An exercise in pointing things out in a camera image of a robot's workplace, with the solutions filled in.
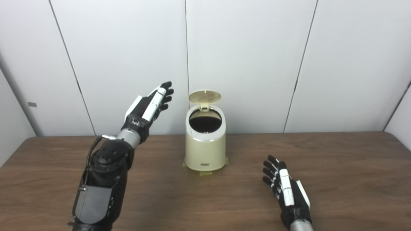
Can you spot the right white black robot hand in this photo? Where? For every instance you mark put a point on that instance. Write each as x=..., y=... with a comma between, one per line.
x=289, y=192

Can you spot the cream-colored bin body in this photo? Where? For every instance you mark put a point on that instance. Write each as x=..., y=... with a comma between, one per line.
x=205, y=150

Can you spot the round cream bin lid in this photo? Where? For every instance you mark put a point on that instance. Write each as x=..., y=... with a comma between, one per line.
x=205, y=96

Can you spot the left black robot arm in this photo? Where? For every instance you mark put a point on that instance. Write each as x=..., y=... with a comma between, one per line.
x=102, y=183

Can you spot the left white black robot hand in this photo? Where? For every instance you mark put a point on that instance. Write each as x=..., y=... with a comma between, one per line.
x=144, y=109

